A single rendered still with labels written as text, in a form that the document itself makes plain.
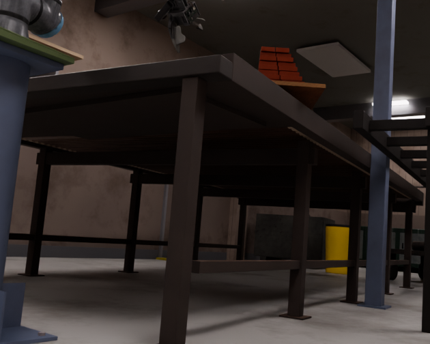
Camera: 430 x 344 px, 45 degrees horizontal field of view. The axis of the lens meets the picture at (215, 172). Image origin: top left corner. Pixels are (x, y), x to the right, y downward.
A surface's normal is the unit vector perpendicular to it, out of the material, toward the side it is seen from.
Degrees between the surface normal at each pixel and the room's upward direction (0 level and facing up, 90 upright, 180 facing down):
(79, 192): 90
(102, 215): 90
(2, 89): 90
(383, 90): 90
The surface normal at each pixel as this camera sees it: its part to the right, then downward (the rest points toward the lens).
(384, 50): -0.50, -0.14
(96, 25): 0.80, -0.01
